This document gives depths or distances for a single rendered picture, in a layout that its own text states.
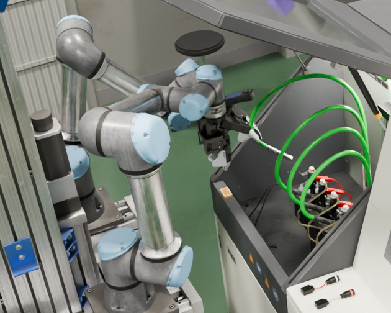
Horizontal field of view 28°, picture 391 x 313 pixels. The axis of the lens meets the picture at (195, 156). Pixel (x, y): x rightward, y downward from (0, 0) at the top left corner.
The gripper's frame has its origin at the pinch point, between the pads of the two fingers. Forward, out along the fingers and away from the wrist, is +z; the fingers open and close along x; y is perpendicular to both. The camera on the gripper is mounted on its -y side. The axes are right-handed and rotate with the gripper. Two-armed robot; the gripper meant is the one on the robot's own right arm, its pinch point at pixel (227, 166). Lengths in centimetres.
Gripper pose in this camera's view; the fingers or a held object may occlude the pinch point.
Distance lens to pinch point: 247.2
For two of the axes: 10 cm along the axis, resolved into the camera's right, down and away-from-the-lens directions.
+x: 3.1, 4.8, -8.2
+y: -9.4, 2.7, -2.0
